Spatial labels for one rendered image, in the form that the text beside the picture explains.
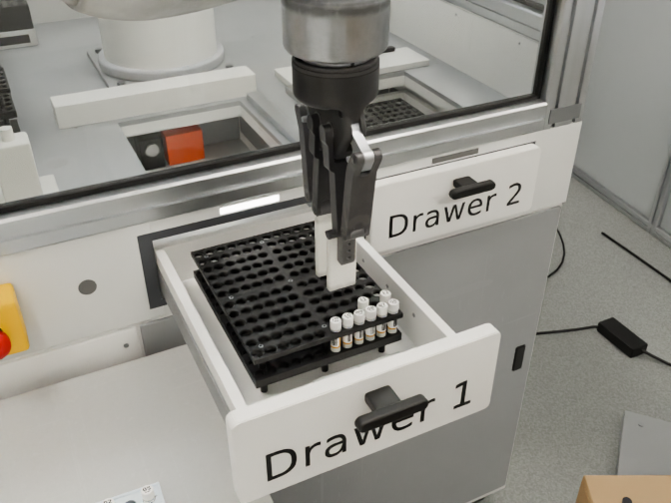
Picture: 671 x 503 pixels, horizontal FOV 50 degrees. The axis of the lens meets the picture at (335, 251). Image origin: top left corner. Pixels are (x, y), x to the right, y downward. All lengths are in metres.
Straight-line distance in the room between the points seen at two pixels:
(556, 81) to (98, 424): 0.78
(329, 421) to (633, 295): 1.88
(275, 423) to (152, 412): 0.27
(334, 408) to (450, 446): 0.82
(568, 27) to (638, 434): 1.16
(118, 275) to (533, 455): 1.25
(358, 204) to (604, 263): 2.02
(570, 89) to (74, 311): 0.77
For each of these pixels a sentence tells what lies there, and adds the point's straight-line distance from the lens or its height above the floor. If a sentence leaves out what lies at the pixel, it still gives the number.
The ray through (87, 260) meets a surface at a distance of 0.92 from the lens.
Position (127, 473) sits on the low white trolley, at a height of 0.76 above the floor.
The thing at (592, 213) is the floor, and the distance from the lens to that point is 2.90.
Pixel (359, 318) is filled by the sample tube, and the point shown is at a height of 0.91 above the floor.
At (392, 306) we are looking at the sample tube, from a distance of 0.80.
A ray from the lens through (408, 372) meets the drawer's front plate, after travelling 0.71.
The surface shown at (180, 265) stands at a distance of 0.97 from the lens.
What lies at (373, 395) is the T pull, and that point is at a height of 0.91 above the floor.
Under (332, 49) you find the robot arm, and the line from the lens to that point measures 0.59.
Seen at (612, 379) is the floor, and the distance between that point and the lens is 2.16.
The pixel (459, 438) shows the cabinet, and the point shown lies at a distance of 1.49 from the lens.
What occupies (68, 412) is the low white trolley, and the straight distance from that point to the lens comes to 0.94.
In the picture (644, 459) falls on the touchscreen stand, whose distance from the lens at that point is 1.93.
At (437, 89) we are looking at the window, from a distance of 1.02.
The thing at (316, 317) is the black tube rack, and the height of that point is 0.90.
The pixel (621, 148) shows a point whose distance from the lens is 2.91.
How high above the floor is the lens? 1.41
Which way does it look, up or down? 34 degrees down
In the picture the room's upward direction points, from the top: straight up
